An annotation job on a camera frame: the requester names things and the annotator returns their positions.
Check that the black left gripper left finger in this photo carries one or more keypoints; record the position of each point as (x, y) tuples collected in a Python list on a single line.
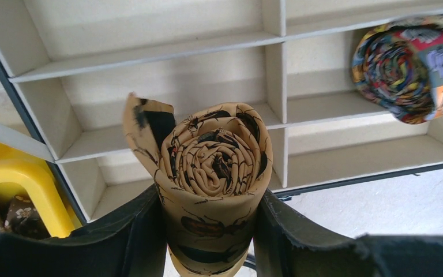
[(129, 241)]

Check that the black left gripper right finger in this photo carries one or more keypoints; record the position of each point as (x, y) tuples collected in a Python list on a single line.
[(286, 243)]

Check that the cream insect print tie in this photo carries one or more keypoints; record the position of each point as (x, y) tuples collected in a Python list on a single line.
[(211, 171)]

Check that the grey floral tie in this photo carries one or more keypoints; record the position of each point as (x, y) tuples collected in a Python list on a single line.
[(23, 219)]

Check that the yellow plastic bin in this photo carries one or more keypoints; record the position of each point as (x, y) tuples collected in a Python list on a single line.
[(28, 176)]

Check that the black compartment tie box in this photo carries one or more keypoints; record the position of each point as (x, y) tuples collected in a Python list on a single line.
[(73, 63)]

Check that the rolled colourful tie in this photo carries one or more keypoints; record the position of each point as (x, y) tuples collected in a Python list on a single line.
[(399, 66)]

